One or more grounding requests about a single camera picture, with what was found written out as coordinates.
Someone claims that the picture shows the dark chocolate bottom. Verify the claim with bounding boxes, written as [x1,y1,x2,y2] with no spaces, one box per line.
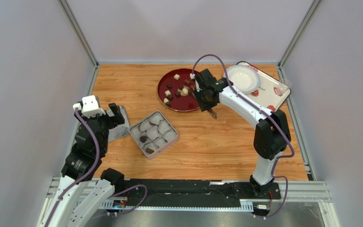
[139,136,147,143]

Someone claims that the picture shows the white round chocolate centre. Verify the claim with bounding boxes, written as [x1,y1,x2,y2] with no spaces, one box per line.
[182,88,189,95]

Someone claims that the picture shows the white paper bowl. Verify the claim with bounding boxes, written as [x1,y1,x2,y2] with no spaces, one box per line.
[227,65,261,93]

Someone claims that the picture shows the metal tongs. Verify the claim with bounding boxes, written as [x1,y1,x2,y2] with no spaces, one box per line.
[192,90,218,119]

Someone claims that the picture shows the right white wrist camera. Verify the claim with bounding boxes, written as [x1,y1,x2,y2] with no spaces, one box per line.
[190,72,200,92]

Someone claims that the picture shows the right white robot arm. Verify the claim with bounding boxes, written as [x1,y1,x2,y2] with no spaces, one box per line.
[190,69,292,192]

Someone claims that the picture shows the clear plastic cup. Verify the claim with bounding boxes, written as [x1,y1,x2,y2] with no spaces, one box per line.
[276,79,292,96]

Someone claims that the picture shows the white square chocolate top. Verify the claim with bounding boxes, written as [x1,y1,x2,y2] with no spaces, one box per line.
[173,74,180,80]

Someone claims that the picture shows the silver tin lid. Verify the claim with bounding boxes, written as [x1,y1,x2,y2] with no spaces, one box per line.
[108,105,131,142]

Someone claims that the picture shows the strawberry pattern tray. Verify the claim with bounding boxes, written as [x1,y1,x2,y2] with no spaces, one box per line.
[236,62,291,111]

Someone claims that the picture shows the square tin box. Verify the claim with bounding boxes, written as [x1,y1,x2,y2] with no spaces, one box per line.
[130,111,179,160]

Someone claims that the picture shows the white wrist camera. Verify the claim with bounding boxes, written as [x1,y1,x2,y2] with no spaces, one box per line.
[73,95,106,118]
[190,72,200,92]

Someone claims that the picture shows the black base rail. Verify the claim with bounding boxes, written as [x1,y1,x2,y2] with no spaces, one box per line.
[118,178,281,209]

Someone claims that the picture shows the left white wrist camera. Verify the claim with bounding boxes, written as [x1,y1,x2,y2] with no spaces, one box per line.
[73,95,106,118]

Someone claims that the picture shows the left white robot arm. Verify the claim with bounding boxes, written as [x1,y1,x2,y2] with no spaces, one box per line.
[40,101,127,227]

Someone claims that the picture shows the red round tray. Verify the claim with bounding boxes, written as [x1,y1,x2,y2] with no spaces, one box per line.
[156,68,199,112]

